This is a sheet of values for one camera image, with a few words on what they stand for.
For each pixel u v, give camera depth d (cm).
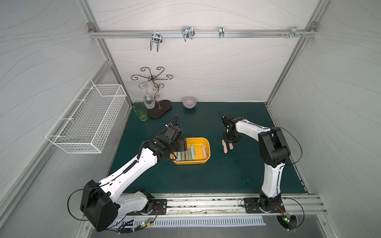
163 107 115
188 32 77
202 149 94
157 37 78
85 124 69
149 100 93
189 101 119
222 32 78
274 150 53
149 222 69
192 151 93
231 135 84
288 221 72
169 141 58
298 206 67
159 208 73
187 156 91
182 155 91
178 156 91
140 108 104
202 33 80
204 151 93
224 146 95
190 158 90
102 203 38
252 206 73
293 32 77
